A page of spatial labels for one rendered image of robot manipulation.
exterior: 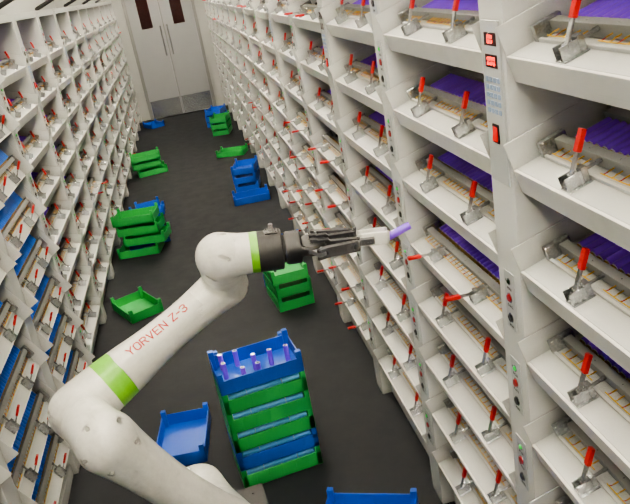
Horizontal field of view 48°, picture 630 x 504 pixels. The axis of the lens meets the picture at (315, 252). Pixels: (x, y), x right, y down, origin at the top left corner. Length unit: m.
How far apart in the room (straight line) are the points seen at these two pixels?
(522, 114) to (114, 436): 0.94
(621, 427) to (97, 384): 1.01
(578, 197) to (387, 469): 1.74
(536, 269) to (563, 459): 0.38
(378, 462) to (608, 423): 1.55
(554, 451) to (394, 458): 1.28
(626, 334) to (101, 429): 0.94
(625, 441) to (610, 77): 0.56
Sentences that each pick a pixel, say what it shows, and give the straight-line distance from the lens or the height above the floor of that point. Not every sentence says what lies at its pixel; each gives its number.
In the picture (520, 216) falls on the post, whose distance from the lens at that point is 1.30.
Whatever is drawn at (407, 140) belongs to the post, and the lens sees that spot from 1.94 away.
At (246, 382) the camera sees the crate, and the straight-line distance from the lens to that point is 2.49.
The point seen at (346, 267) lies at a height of 0.37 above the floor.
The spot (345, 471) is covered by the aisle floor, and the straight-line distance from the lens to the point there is 2.70.
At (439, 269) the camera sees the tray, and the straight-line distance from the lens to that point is 1.83.
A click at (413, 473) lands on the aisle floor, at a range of 2.65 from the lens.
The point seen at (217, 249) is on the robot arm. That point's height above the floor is 1.17.
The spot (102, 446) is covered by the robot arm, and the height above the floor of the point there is 0.93.
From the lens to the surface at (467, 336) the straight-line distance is 1.88.
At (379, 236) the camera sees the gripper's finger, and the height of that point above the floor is 1.11.
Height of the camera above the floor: 1.69
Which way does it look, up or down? 21 degrees down
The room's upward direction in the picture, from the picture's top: 10 degrees counter-clockwise
